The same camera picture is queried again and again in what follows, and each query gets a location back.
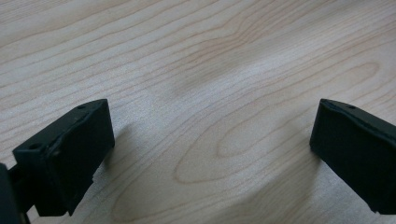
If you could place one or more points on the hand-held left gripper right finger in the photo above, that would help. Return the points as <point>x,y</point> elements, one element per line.
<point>358,155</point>

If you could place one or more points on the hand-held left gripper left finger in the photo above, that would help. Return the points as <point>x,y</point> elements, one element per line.
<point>71,155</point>

